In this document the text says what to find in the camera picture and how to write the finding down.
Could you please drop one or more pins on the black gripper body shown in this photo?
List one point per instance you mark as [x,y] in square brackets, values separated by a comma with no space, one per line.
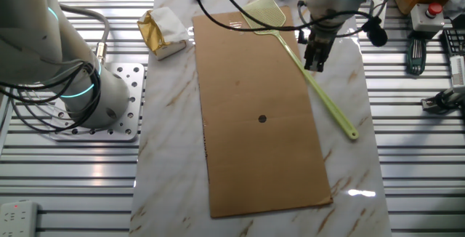
[319,37]

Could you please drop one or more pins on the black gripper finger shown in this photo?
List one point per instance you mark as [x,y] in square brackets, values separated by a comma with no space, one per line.
[309,59]
[319,60]

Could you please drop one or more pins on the yellow-green plastic flyswatter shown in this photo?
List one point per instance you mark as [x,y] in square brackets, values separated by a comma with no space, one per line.
[265,15]

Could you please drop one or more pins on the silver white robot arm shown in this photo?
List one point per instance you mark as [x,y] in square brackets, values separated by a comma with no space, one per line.
[29,48]

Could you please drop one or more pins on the black foam microphone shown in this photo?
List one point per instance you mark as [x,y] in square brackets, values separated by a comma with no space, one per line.
[378,35]

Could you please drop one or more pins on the green hex key set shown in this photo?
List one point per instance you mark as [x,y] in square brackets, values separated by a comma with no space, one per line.
[416,57]

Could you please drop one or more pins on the grey box red stop button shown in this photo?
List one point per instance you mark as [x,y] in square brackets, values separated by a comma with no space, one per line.
[423,20]

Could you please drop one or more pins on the brown cardboard sheet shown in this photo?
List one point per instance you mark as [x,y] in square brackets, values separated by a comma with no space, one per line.
[254,157]

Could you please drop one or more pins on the black keyboard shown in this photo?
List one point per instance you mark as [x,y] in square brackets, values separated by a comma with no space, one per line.
[456,42]

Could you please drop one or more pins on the silver ribbed adapter box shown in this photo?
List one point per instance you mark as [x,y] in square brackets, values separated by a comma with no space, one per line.
[458,71]

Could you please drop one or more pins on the gold wrapped tissue pack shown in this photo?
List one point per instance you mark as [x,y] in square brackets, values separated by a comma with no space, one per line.
[160,30]

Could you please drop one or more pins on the aluminium robot mounting plate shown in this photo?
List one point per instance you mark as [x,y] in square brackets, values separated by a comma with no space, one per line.
[140,91]

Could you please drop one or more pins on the white power strip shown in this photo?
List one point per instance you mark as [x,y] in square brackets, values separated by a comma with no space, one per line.
[18,218]

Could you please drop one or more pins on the grey camera on clamp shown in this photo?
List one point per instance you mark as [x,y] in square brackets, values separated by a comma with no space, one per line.
[447,99]

